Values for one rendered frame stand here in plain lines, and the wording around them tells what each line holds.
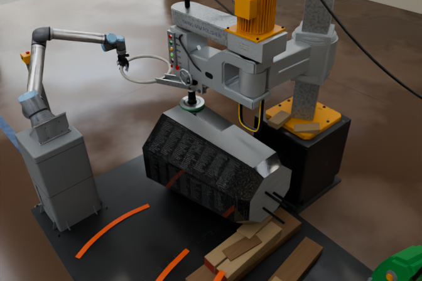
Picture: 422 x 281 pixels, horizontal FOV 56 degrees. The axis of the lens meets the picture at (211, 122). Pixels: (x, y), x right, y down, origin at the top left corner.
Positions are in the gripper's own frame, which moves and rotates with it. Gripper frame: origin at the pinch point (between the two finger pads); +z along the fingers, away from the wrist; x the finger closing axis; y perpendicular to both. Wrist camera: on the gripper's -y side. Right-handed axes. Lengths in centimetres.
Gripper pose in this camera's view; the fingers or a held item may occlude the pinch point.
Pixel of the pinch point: (124, 69)
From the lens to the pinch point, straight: 398.4
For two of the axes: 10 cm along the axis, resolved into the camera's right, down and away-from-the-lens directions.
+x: 9.6, 1.9, -1.8
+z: -0.3, 7.7, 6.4
